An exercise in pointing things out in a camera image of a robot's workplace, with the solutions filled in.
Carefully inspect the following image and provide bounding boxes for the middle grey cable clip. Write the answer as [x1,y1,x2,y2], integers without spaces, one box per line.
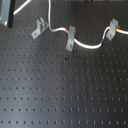
[66,26,76,52]

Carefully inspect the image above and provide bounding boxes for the grey metal frame post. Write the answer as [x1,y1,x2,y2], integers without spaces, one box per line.
[0,0,15,28]

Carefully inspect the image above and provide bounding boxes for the grey cable clip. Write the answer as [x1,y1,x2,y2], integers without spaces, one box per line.
[106,19,119,40]
[66,26,76,52]
[31,18,49,39]

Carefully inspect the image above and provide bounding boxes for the left grey cable clip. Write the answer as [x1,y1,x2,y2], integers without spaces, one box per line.
[31,18,49,39]

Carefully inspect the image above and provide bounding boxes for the white cable with coloured marks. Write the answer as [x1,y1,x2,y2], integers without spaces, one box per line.
[47,0,128,50]

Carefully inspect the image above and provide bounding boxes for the right grey cable clip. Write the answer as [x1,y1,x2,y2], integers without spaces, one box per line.
[106,19,119,40]

